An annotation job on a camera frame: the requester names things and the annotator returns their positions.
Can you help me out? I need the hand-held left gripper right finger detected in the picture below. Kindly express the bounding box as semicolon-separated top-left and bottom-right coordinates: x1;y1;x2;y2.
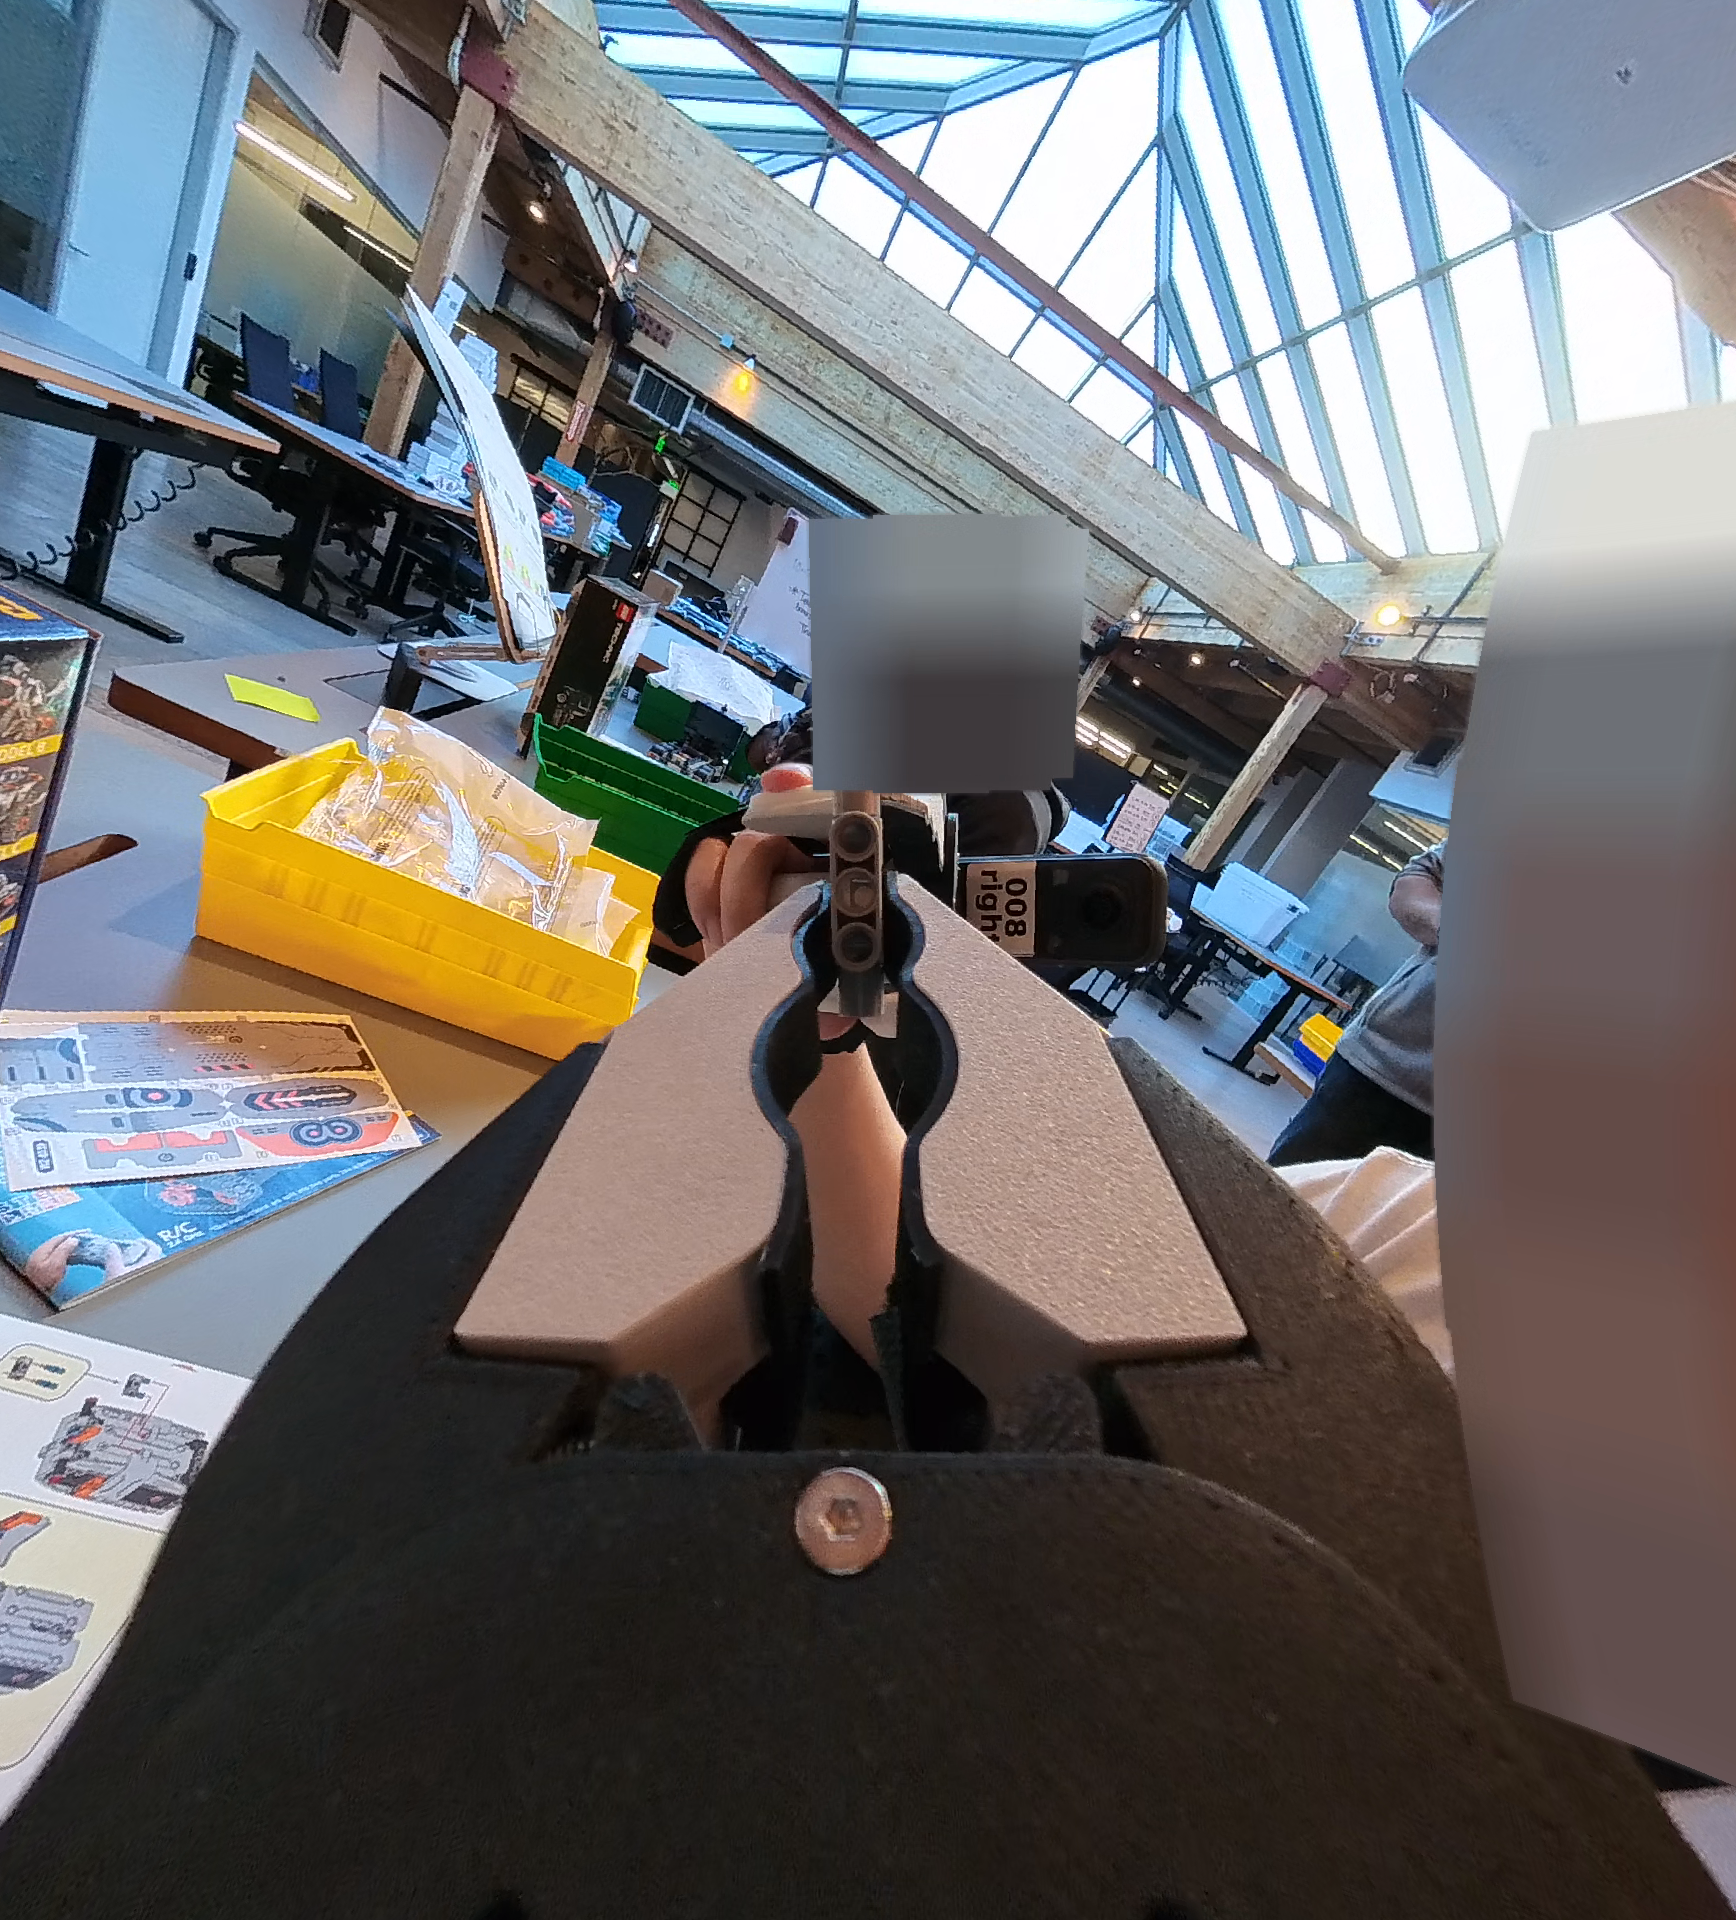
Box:
882;876;1249;1455

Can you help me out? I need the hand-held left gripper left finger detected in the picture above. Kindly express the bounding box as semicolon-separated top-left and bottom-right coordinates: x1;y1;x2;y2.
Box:
451;883;827;1455

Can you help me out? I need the grey toy beam assembly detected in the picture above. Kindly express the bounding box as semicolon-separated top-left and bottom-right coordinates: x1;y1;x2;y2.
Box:
826;781;896;1025

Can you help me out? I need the person's right forearm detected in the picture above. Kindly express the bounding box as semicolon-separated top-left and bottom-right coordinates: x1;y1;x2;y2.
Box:
801;1033;912;1372

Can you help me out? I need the wooden-top office desk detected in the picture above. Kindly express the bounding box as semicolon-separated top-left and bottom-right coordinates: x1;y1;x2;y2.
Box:
192;385;491;632
0;248;279;646

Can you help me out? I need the person's right hand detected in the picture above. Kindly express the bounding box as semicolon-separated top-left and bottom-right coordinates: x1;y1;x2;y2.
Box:
710;761;819;963

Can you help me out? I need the white storage box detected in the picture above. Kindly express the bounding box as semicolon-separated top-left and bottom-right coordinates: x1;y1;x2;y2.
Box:
1194;860;1308;950

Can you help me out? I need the green plastic bin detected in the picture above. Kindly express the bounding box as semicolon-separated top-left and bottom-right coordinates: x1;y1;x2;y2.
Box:
529;715;743;873

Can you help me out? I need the black toy set box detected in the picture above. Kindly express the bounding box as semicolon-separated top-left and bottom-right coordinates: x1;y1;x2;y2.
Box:
524;575;660;756

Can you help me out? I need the small clear plastic parts bag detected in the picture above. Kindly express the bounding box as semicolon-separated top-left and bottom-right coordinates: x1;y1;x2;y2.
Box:
479;850;616;955

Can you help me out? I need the person's white clothing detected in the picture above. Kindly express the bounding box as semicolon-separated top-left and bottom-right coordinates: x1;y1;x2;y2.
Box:
1280;1148;1736;1920

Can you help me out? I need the yellow plastic bin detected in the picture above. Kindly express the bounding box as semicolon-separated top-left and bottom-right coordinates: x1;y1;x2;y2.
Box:
196;732;661;1063

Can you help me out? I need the large clear plastic parts bag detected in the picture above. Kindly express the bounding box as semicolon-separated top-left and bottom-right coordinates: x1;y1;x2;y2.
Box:
295;708;603;905

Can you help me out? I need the printed sticker sheet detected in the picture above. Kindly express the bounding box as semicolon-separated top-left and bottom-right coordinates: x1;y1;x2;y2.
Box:
0;1012;423;1190

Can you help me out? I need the white tilted sheet board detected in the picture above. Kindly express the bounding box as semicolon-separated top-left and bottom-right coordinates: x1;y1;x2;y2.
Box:
399;289;562;666

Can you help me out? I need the blue booklet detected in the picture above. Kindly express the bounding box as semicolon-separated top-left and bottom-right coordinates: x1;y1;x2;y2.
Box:
0;1091;446;1317

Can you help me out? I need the brown-edged grey table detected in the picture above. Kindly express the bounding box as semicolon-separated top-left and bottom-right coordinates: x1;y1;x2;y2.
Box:
106;643;543;781

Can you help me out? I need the black office chair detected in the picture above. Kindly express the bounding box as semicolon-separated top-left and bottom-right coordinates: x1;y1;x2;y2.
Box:
196;312;361;604

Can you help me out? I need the open white instruction booklet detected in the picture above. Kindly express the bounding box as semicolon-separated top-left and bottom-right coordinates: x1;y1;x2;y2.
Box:
0;1296;258;1920

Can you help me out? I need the white ceiling-mounted box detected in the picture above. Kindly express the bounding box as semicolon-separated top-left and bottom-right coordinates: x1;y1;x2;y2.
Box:
1402;0;1736;233

